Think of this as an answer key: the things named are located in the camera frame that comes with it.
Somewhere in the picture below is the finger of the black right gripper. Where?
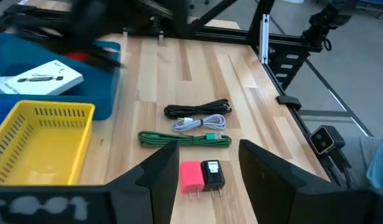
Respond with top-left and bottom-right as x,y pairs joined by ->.
91,49 -> 128,70

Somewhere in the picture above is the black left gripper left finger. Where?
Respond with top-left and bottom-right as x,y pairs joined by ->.
108,139 -> 180,224

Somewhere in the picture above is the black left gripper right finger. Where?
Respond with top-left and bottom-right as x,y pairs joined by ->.
238,139 -> 376,224

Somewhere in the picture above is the pink wall charger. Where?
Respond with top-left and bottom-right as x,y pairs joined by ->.
180,160 -> 206,200

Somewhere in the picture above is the green cable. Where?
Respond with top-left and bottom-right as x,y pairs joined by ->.
137,130 -> 233,149

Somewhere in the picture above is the white product box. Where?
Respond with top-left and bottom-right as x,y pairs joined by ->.
0,59 -> 85,96

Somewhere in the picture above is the white cable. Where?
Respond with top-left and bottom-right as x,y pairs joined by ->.
171,113 -> 228,133

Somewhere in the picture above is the black cable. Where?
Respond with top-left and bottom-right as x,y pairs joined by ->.
164,98 -> 233,120

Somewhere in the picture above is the small white printed packet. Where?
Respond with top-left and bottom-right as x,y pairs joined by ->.
0,76 -> 16,95

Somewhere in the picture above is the teal plastic bin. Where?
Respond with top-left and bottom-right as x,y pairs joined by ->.
0,32 -> 122,121

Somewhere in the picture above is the black table clamp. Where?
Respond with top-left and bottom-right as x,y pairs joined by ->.
276,95 -> 303,111

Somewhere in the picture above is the person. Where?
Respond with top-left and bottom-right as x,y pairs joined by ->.
341,136 -> 383,191

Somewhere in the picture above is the yellow plastic basket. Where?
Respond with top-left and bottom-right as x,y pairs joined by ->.
0,100 -> 96,187

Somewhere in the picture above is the black wall charger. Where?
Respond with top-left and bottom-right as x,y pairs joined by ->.
200,159 -> 226,198

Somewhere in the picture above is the black table-level camera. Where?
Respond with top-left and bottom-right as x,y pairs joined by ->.
308,124 -> 346,157

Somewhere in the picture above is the black aluminium table frame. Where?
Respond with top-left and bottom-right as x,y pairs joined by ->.
0,0 -> 351,187

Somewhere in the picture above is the silver frame bracket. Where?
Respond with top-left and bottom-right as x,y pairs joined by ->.
259,13 -> 271,65

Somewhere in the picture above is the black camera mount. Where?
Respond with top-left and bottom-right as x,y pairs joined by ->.
301,2 -> 349,52

